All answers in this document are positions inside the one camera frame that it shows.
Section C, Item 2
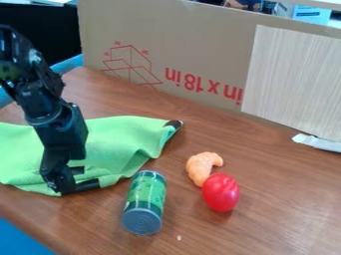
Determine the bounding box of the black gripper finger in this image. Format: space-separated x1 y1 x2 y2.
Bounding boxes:
72 178 102 194
66 165 87 176

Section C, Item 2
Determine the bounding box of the white board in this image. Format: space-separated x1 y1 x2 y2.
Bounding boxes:
239 24 341 143

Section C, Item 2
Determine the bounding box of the white crumpled paper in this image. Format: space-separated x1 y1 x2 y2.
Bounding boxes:
290 132 341 154

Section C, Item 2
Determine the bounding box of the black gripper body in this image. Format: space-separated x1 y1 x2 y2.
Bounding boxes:
33 103 91 196

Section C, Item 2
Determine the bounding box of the orange toy croissant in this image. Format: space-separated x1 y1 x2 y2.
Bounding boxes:
184 150 225 188

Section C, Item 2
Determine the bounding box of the green cloth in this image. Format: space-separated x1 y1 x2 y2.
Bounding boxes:
0 115 185 197

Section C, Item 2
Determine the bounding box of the cardboard box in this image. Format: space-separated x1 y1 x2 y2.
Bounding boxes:
76 0 341 115

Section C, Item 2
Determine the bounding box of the red toy tomato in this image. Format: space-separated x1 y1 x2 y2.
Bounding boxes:
200 172 243 213

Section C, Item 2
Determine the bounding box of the green can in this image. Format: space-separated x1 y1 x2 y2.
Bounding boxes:
121 169 169 237

